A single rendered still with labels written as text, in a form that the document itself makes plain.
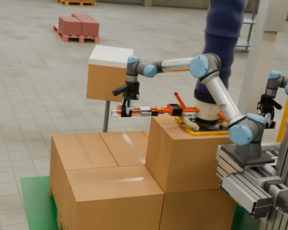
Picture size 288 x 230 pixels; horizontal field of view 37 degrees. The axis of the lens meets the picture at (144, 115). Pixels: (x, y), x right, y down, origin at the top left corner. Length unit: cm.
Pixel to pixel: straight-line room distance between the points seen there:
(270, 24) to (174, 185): 194
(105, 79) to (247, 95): 141
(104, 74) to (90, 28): 529
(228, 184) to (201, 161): 57
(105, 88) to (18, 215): 144
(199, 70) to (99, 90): 200
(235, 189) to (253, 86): 215
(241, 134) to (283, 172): 37
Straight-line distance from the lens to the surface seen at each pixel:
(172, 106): 287
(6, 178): 404
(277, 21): 422
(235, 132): 229
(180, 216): 309
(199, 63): 231
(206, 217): 321
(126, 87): 265
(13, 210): 363
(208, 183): 303
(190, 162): 287
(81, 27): 932
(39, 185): 393
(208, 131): 289
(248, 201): 227
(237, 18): 274
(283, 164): 252
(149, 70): 254
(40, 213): 357
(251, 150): 245
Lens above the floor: 206
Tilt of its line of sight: 21 degrees down
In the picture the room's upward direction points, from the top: 7 degrees clockwise
